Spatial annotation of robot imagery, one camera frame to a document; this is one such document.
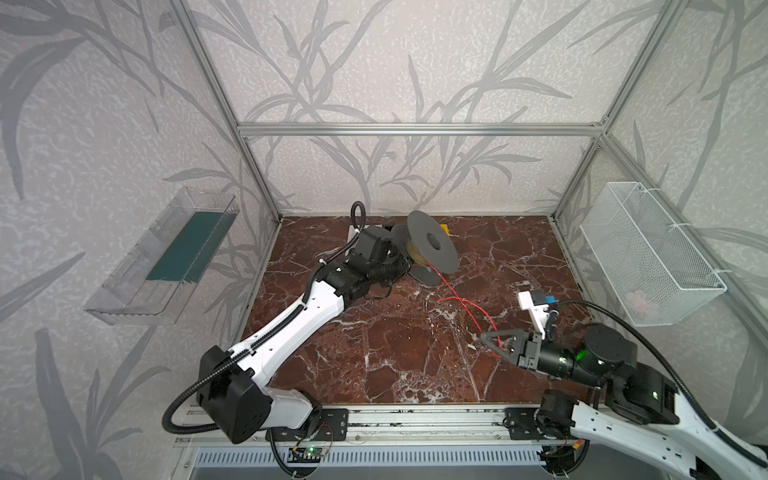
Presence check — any grey perforated spool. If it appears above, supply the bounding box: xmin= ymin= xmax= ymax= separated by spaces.
xmin=392 ymin=210 xmax=459 ymax=287

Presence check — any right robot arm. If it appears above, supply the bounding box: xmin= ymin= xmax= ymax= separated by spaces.
xmin=481 ymin=292 xmax=767 ymax=479

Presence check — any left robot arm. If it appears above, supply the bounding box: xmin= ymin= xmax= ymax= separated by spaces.
xmin=161 ymin=201 xmax=413 ymax=444

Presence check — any white plastic bin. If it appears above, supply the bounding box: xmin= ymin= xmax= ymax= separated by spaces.
xmin=347 ymin=226 xmax=362 ymax=241

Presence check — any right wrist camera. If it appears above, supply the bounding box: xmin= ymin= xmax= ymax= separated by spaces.
xmin=517 ymin=290 xmax=560 ymax=341

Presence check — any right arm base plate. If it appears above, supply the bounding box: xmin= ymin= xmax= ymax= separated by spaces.
xmin=502 ymin=406 xmax=572 ymax=442

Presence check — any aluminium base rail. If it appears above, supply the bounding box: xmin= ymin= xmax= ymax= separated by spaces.
xmin=173 ymin=403 xmax=577 ymax=448

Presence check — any white wire basket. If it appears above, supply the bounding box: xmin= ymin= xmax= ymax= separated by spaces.
xmin=580 ymin=182 xmax=727 ymax=327

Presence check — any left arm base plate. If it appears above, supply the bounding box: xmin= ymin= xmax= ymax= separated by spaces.
xmin=273 ymin=408 xmax=350 ymax=442

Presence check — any clear wall tray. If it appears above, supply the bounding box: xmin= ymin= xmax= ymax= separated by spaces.
xmin=84 ymin=187 xmax=240 ymax=326

